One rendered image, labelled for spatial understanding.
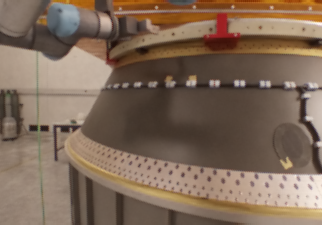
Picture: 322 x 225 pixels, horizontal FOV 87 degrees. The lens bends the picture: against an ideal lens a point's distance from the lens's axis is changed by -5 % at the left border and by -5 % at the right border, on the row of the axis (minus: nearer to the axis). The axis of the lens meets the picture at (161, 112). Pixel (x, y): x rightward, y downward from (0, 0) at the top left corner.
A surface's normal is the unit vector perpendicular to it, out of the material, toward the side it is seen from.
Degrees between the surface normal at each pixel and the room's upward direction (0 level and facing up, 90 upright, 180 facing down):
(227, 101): 62
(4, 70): 90
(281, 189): 43
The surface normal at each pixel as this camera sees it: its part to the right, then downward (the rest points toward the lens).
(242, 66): -0.18, -0.40
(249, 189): -0.13, -0.68
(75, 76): -0.07, 0.07
